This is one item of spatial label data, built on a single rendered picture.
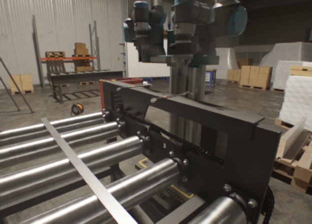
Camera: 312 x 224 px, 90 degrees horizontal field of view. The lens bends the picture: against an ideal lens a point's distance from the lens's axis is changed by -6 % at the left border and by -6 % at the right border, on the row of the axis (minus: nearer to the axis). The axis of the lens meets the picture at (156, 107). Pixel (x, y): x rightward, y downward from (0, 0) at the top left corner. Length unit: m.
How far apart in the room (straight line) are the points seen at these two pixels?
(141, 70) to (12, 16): 7.39
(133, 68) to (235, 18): 4.70
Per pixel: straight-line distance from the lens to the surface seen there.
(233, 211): 0.63
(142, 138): 1.01
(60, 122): 1.41
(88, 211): 0.63
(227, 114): 0.61
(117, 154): 0.91
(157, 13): 1.27
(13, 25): 10.91
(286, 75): 8.79
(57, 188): 1.68
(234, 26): 1.04
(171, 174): 0.75
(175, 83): 1.53
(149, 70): 5.59
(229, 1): 1.07
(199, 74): 1.38
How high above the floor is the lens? 1.35
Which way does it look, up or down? 16 degrees down
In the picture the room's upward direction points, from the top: straight up
